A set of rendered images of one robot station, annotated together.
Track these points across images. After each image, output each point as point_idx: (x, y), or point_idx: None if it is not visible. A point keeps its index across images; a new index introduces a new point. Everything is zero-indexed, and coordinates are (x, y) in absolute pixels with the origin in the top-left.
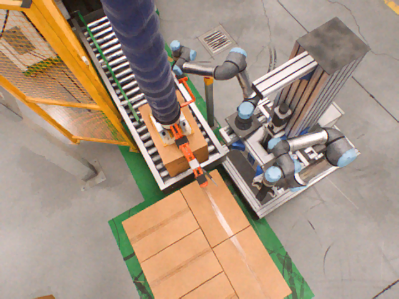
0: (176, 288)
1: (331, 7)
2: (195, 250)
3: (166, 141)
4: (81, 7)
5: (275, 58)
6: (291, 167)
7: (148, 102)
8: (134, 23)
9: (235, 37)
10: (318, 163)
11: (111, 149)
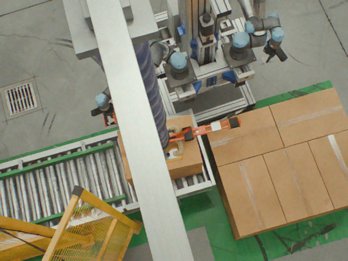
0: (317, 190)
1: None
2: (283, 163)
3: (179, 151)
4: None
5: (71, 41)
6: (275, 19)
7: None
8: (156, 79)
9: (25, 76)
10: (259, 9)
11: (129, 258)
